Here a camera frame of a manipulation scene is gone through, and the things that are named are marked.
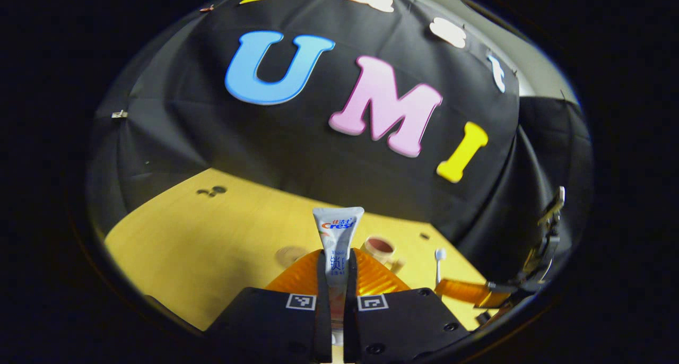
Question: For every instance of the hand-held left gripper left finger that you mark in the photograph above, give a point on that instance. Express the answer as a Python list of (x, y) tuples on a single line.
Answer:
[(265, 327)]

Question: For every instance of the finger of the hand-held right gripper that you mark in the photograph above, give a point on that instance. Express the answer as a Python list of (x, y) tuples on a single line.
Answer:
[(467, 292)]

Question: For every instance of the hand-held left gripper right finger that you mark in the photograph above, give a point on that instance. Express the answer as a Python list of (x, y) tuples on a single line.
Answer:
[(403, 327)]

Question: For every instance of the white toothbrush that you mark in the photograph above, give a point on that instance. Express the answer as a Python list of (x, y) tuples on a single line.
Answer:
[(440, 263)]

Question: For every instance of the round brown coaster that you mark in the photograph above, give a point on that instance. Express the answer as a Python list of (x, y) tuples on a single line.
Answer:
[(290, 255)]

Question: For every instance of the beige cup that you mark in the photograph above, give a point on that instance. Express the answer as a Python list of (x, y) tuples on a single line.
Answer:
[(379, 247)]

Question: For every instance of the white toothpaste tube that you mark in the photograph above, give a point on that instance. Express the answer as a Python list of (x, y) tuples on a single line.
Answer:
[(338, 231)]

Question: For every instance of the black backdrop cloth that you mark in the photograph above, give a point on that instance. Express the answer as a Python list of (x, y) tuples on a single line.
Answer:
[(318, 157)]

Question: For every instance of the white cloth clip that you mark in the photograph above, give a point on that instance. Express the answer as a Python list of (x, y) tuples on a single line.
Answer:
[(119, 114)]

